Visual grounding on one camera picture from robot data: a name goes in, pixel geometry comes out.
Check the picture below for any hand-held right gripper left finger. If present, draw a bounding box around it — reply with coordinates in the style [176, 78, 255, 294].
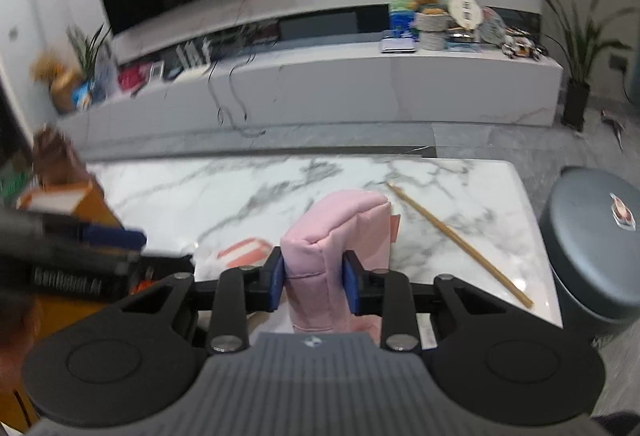
[119, 247, 287, 357]

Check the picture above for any white marble television cabinet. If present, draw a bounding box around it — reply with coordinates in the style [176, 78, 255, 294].
[55, 4, 565, 153]

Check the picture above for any red gift box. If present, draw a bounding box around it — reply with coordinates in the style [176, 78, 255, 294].
[116, 66, 151, 92]

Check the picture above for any orange rimmed white box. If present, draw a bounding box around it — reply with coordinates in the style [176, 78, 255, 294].
[0, 181, 126, 432]

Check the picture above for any black white checkered toy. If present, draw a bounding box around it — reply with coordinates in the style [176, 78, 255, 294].
[501, 34, 549, 62]

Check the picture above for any patterned round hand fan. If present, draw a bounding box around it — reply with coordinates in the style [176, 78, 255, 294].
[477, 8, 509, 46]

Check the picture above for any marble desktop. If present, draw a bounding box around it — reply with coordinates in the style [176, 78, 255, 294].
[85, 156, 564, 332]

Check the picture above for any potted plant in black pot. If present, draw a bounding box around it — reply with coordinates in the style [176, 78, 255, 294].
[529, 0, 635, 133]

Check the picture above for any pink fabric pouch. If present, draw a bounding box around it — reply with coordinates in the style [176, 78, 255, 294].
[280, 190, 402, 335]

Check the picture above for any white round hand fan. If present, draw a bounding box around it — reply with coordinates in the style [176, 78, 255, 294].
[447, 0, 484, 29]

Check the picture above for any grey round stool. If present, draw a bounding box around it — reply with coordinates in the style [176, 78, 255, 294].
[537, 166, 640, 323]

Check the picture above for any grey woven pot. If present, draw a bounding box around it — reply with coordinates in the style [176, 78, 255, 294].
[415, 10, 452, 51]

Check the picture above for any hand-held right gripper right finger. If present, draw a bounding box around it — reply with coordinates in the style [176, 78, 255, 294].
[342, 250, 507, 355]

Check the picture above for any brown water bottle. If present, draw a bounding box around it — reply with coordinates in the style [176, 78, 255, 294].
[31, 123, 96, 189]

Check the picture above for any green and blue painting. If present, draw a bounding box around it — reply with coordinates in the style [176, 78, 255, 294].
[387, 0, 474, 40]

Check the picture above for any black hanging cable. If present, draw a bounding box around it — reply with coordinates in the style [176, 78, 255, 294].
[206, 28, 268, 139]

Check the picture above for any flat white book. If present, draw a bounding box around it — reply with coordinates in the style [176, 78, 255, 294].
[380, 38, 417, 54]

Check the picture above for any leafy plant beside gold vase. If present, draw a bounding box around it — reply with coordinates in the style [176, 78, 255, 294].
[66, 22, 117, 82]

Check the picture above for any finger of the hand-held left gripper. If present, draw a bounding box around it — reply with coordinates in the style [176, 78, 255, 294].
[81, 223, 148, 251]

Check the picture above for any red striped white box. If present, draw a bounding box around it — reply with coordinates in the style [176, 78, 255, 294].
[219, 238, 274, 273]

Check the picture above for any blue snack bag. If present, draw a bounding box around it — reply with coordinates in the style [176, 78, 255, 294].
[71, 82, 95, 111]

